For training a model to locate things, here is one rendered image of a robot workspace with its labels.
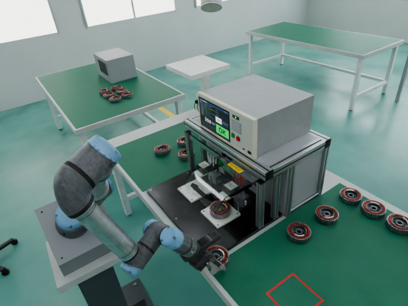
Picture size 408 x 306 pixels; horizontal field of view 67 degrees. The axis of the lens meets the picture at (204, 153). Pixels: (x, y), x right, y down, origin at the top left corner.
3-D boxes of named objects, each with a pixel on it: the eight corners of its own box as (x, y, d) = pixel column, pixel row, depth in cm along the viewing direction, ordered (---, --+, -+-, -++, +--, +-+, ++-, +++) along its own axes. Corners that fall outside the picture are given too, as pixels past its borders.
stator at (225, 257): (214, 276, 129) (213, 271, 127) (198, 258, 137) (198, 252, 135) (234, 262, 134) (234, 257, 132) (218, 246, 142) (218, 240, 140)
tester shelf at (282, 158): (265, 181, 135) (266, 173, 133) (184, 126, 184) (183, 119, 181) (329, 146, 155) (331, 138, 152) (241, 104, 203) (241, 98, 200)
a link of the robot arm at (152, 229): (132, 237, 118) (150, 247, 111) (150, 214, 123) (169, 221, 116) (142, 247, 123) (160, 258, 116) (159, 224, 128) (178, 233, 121)
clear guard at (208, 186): (214, 214, 130) (213, 203, 127) (184, 186, 147) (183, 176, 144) (270, 182, 145) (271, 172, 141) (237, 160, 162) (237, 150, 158)
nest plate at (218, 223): (217, 229, 154) (217, 227, 154) (200, 212, 165) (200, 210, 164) (240, 215, 161) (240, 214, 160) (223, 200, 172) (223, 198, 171)
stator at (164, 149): (173, 151, 221) (172, 147, 219) (161, 158, 215) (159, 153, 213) (164, 146, 228) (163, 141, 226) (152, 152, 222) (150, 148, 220)
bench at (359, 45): (352, 112, 405) (363, 55, 364) (245, 74, 555) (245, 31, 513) (390, 93, 445) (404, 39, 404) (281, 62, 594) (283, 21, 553)
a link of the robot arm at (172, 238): (164, 221, 114) (180, 228, 108) (180, 231, 122) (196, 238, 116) (153, 241, 111) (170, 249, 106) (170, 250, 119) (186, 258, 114)
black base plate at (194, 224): (208, 263, 140) (208, 260, 139) (147, 192, 186) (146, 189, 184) (282, 216, 161) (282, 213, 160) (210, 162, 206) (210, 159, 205)
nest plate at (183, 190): (191, 203, 171) (191, 201, 171) (177, 189, 182) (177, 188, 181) (213, 192, 178) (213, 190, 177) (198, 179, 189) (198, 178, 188)
